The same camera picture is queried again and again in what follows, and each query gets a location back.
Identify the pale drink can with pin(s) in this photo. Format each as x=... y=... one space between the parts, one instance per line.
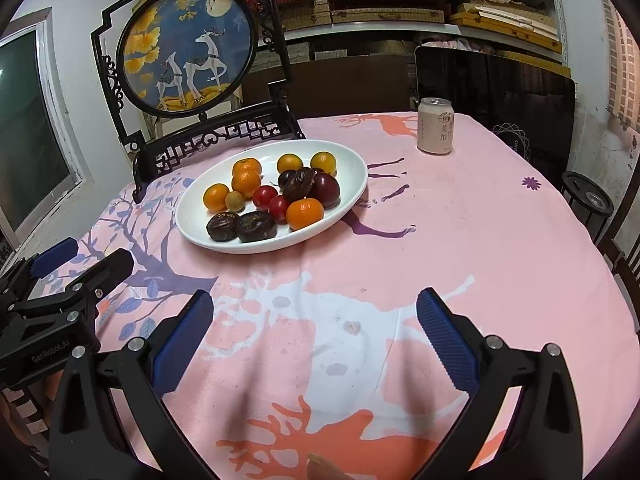
x=435 y=125

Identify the brown wooden chair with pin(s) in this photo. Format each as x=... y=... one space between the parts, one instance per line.
x=622 y=265

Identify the small yellow-green round fruit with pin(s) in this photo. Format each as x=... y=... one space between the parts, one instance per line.
x=234 y=201

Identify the pink printed tablecloth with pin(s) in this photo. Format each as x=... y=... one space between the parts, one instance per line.
x=450 y=235

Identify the small yellow-orange citrus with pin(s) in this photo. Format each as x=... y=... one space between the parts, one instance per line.
x=290 y=164

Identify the brown wooden board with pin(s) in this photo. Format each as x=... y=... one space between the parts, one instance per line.
x=340 y=85

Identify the bright orange mandarin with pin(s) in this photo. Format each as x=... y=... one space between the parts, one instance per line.
x=305 y=213

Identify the black folding board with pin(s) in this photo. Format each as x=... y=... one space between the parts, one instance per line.
x=500 y=85

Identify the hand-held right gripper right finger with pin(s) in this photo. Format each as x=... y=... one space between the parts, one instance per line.
x=447 y=340

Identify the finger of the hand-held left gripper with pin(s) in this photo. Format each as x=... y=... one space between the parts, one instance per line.
x=52 y=256
x=107 y=270

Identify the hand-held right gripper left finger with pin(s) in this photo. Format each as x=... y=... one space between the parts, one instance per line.
x=182 y=340

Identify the white oval plate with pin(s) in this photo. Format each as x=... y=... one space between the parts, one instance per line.
x=300 y=240

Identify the round orange mandarin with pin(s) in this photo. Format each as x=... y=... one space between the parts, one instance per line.
x=247 y=165

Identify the round deer picture stand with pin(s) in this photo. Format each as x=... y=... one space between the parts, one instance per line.
x=185 y=50

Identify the dark purple plum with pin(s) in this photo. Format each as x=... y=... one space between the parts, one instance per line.
x=326 y=191
x=285 y=179

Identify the round black stool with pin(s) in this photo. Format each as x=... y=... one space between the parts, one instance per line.
x=587 y=200

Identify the white framed window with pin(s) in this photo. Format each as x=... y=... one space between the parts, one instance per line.
x=30 y=135

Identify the person's right hand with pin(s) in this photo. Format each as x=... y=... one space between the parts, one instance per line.
x=325 y=467

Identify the red cherry tomato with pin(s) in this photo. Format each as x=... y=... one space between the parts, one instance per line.
x=265 y=196
x=278 y=208

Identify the small orange kumquat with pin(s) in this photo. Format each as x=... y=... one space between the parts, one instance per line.
x=216 y=197

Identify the large yellow-orange citrus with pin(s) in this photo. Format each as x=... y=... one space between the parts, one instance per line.
x=323 y=163

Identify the white metal shelf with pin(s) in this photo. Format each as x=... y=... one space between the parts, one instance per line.
x=557 y=20

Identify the rough-skinned orange mandarin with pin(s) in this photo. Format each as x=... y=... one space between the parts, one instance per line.
x=246 y=185

